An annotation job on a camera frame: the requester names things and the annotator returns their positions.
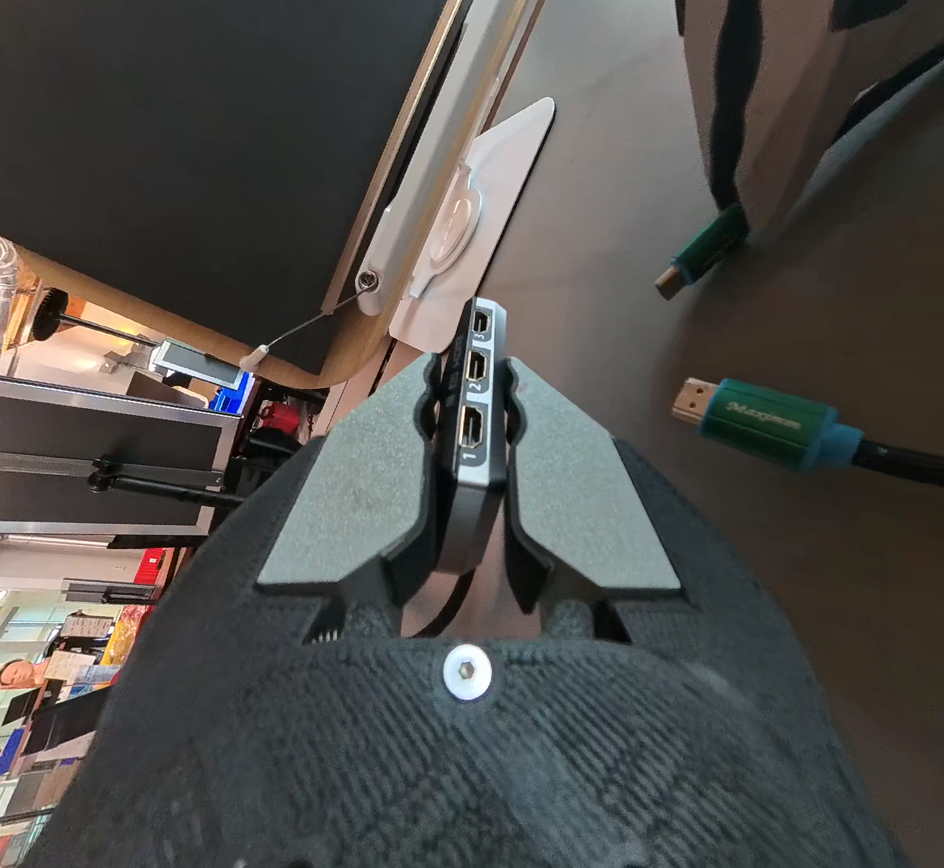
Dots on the clear plastic bottle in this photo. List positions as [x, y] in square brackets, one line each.
[15, 293]

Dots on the black rod with disc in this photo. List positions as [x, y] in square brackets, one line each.
[51, 311]

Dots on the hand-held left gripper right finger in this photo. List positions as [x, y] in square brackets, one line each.
[590, 507]

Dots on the white stand base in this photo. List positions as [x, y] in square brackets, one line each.
[509, 167]

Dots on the blue crate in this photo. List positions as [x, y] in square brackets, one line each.
[232, 396]

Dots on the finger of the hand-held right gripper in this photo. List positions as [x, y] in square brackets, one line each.
[697, 13]
[796, 72]

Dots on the silver mounting bar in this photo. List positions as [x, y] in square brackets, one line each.
[442, 145]

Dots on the grey hdmi switch box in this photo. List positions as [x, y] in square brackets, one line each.
[479, 473]

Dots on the monitor with white stand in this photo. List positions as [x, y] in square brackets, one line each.
[221, 108]

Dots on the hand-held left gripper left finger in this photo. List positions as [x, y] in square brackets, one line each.
[346, 499]

